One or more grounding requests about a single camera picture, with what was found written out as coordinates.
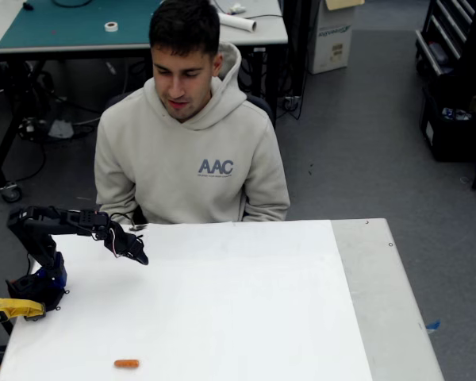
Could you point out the large white paper sheet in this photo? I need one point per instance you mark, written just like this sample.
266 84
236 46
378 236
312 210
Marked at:
202 301

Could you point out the manila folder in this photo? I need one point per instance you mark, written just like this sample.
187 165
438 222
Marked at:
343 3

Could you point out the crumpled white paper wad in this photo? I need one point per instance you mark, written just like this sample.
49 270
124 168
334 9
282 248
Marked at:
236 8

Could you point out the green cutting mat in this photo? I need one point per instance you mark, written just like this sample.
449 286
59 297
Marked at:
43 24

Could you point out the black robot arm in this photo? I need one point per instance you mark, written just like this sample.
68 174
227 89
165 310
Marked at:
43 254

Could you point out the black storage crate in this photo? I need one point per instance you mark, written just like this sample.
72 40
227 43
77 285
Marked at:
448 139

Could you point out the white cardboard box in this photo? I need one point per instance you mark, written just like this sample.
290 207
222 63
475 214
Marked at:
333 39

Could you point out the black tool drawer cabinet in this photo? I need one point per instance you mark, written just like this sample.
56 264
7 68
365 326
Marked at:
444 39

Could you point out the man in beige hoodie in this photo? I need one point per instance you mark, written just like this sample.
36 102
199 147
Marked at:
186 158

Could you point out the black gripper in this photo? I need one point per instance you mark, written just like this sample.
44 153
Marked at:
132 249

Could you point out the white debris on floor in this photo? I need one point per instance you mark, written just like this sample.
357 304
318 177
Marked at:
60 129

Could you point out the white tape roll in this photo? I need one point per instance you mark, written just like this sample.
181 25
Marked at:
111 26

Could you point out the rolled white paper tube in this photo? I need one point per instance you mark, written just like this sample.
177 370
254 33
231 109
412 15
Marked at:
240 23

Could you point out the small white camera module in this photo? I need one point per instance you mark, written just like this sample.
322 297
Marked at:
139 227

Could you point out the grey workbench with black legs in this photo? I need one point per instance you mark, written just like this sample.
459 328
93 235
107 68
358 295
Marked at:
262 33

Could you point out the blue tape scrap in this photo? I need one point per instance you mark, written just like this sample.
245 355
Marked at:
433 325

